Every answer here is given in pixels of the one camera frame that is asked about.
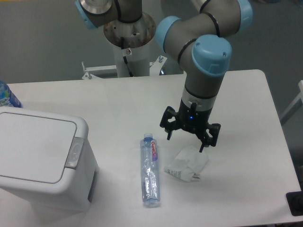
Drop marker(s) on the white metal base bracket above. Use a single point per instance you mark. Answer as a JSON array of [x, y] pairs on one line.
[[123, 70]]

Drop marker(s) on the white push-button trash can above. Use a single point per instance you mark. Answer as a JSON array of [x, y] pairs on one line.
[[46, 158]]

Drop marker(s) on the blue patterned bottle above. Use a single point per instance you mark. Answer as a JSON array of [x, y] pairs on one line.
[[7, 97]]

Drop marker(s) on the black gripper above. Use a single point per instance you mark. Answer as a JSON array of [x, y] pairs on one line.
[[193, 122]]

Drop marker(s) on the crumpled white plastic wrapper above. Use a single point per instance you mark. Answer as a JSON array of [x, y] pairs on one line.
[[188, 164]]

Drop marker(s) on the white frame at right edge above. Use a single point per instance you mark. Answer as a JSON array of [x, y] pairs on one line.
[[294, 106]]

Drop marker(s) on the clear plastic water bottle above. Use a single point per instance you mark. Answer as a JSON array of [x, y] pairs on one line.
[[150, 181]]

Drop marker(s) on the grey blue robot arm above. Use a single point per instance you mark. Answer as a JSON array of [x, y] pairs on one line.
[[198, 45]]

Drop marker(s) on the black device at table edge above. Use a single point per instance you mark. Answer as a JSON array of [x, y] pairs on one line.
[[295, 203]]

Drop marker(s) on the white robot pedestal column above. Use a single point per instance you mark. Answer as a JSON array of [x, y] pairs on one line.
[[131, 42]]

